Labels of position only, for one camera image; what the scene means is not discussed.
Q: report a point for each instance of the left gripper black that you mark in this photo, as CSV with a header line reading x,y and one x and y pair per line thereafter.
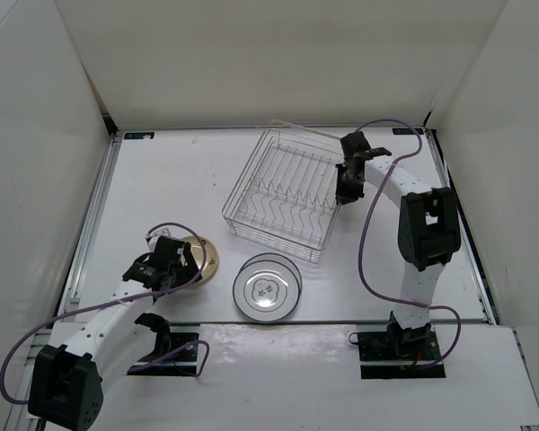
x,y
189,274

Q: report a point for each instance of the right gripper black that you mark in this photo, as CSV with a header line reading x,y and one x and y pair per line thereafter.
x,y
343,195

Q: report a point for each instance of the beige wooden plate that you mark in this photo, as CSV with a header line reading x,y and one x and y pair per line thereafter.
x,y
206,256

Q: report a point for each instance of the wire dish rack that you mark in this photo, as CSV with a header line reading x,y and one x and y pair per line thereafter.
x,y
284,197

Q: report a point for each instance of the white plate green rim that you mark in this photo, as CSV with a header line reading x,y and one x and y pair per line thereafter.
x,y
278,262
262,317

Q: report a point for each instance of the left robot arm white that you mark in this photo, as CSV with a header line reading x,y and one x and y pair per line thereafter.
x,y
70,380

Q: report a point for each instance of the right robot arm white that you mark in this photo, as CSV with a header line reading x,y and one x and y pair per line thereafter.
x,y
428,233

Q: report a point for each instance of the blue label right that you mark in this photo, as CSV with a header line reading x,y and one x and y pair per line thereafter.
x,y
407,131

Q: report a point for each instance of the blue label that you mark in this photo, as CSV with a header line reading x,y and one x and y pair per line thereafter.
x,y
407,131
139,135

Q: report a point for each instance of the blue label left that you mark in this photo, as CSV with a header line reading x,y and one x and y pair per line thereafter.
x,y
139,135

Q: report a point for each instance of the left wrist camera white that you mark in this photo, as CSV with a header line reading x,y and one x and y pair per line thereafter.
x,y
154,236

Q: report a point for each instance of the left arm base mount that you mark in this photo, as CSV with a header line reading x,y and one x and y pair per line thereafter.
x,y
181,364

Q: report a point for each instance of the aluminium table edge rail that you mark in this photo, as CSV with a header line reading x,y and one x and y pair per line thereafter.
x,y
70,296

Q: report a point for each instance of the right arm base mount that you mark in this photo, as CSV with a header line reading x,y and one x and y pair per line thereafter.
x,y
383,357

